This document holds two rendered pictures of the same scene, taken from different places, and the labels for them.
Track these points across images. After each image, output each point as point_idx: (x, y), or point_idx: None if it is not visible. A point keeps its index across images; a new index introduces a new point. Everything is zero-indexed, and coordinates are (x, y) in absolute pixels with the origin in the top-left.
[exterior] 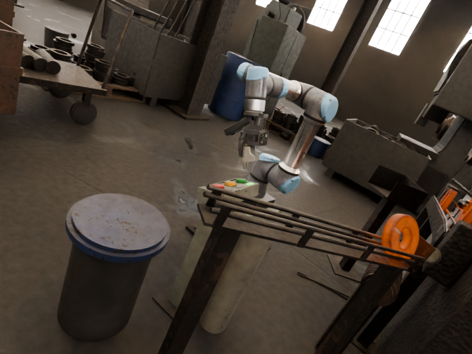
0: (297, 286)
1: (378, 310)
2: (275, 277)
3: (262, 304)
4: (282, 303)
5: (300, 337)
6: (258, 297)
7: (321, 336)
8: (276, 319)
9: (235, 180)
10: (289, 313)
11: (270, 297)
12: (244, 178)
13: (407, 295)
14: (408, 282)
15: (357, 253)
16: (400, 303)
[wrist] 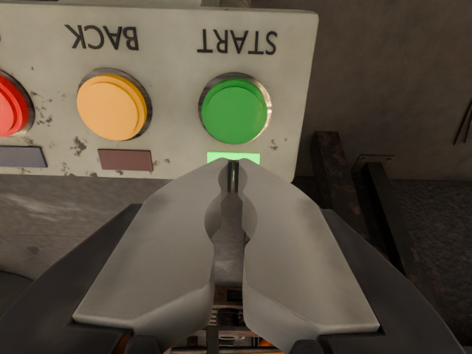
0: (438, 73)
1: (387, 206)
2: (440, 29)
3: (335, 46)
4: (366, 71)
5: (315, 113)
6: (347, 32)
7: (329, 137)
8: (321, 78)
9: (251, 55)
10: (350, 88)
11: (364, 48)
12: (262, 117)
13: (390, 256)
14: (400, 270)
15: (192, 334)
16: (385, 241)
